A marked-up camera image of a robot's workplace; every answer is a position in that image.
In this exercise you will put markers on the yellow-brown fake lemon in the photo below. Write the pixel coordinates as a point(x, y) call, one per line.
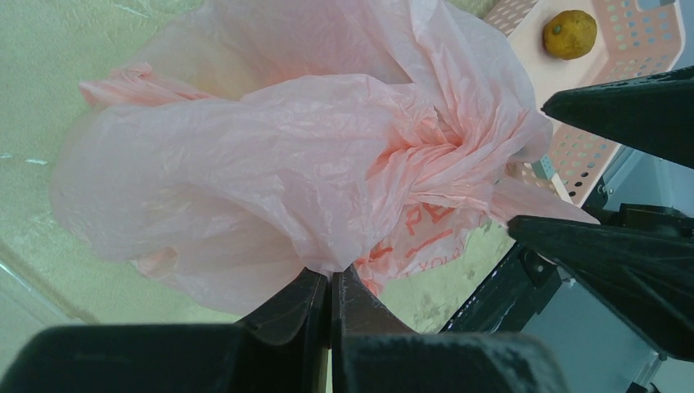
point(570, 35)

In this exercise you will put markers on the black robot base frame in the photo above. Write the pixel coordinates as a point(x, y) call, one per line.
point(596, 350)

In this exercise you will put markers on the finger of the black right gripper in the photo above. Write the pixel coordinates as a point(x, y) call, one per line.
point(653, 114)
point(645, 279)

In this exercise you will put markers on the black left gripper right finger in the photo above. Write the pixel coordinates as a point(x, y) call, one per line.
point(374, 351)

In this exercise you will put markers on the pink plastic bag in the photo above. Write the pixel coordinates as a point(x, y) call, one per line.
point(249, 140)

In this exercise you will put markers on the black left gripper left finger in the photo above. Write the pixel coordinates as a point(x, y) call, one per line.
point(275, 348)

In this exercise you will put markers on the clear plastic screw organizer box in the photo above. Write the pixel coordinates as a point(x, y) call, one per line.
point(26, 309)

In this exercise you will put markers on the pink perforated plastic basket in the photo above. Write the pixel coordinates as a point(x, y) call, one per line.
point(632, 41)

